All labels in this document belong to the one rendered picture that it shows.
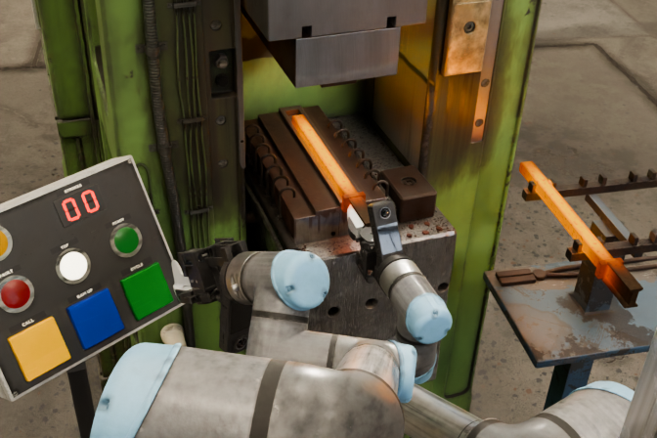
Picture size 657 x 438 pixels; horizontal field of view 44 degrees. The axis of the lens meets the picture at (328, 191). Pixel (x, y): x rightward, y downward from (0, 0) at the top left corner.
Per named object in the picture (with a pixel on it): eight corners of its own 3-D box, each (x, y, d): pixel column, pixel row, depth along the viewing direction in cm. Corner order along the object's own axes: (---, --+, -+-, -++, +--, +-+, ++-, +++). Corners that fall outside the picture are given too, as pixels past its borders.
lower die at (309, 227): (383, 227, 173) (386, 194, 168) (293, 244, 167) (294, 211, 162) (318, 132, 205) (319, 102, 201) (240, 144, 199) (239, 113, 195)
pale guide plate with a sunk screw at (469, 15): (482, 71, 175) (494, -5, 165) (444, 76, 172) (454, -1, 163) (477, 67, 176) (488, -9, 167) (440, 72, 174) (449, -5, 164)
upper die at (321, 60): (397, 74, 153) (401, 26, 148) (295, 88, 147) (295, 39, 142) (321, -4, 185) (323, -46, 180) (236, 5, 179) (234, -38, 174)
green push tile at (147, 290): (174, 300, 143) (158, 261, 141) (138, 321, 138) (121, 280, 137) (170, 300, 144) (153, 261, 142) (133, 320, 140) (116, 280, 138)
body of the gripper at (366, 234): (352, 260, 160) (376, 299, 151) (354, 225, 155) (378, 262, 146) (388, 253, 162) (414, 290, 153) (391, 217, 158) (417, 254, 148)
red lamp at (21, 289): (34, 307, 127) (29, 286, 124) (2, 314, 125) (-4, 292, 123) (32, 294, 129) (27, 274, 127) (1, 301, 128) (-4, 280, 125)
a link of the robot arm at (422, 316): (411, 354, 139) (415, 316, 134) (385, 313, 147) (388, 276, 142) (453, 343, 141) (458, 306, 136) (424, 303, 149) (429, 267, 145)
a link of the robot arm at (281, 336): (321, 409, 101) (332, 320, 103) (232, 396, 102) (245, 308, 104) (327, 406, 108) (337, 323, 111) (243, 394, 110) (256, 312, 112)
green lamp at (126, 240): (143, 253, 139) (140, 233, 136) (114, 258, 137) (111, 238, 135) (140, 242, 141) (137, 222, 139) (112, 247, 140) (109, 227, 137)
